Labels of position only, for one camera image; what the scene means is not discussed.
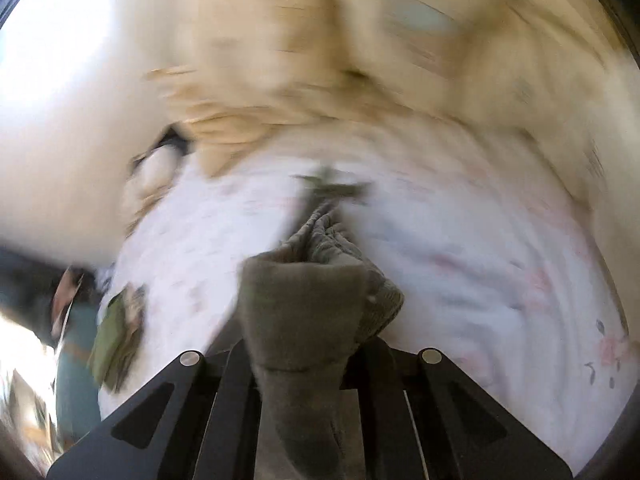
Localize camouflage pants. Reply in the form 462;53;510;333
238;200;404;479

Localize white floral bed sheet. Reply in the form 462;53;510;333
99;126;638;471

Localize olive green folded garment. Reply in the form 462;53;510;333
88;284;146;392

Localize cream bear print duvet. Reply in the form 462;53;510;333
150;0;639;296

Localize cream pillow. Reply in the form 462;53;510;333
120;145;183;236

